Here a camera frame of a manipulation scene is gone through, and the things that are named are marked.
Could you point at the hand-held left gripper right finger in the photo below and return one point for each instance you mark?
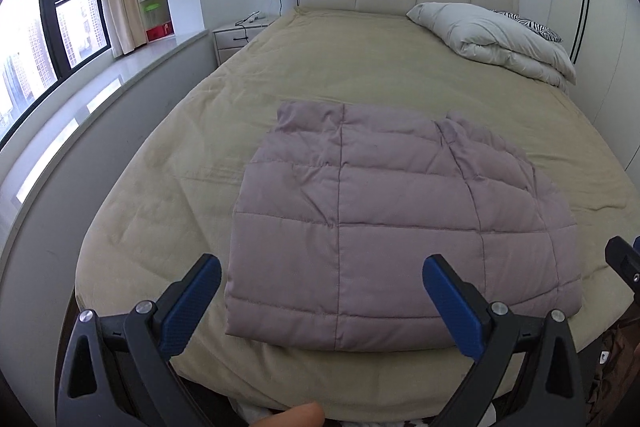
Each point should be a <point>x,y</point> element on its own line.
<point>455,307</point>

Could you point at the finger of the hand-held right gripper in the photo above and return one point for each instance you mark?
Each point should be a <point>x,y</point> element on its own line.
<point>622,259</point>

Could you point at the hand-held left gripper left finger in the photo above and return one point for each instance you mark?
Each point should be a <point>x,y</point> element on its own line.
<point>192,307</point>

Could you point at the mauve puffer jacket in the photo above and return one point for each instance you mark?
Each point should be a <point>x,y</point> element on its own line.
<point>375,232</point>

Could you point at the person's left hand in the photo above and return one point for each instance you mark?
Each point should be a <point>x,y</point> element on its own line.
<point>295,417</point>

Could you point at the brown patterned cloth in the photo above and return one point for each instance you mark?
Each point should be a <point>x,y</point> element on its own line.
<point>617,367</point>

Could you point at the white wardrobe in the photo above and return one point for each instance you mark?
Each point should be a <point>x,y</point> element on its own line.
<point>600,32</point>

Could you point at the zebra print pillow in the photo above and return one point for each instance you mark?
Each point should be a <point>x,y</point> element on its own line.
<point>537,29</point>

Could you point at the white window sill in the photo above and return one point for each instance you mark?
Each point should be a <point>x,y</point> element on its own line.
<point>125,67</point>

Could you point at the white folded duvet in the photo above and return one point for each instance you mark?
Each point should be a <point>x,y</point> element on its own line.
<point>490,37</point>

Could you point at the bed with beige cover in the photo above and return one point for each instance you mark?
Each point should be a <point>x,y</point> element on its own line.
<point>350,67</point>

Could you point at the white nightstand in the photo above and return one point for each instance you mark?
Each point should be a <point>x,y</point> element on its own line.
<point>232,39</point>

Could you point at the red box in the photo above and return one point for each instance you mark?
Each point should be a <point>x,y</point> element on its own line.
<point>160,32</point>

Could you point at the white device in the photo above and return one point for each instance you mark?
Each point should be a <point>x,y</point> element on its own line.
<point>255,17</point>

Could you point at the black framed window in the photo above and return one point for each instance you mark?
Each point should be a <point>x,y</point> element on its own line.
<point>47,7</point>

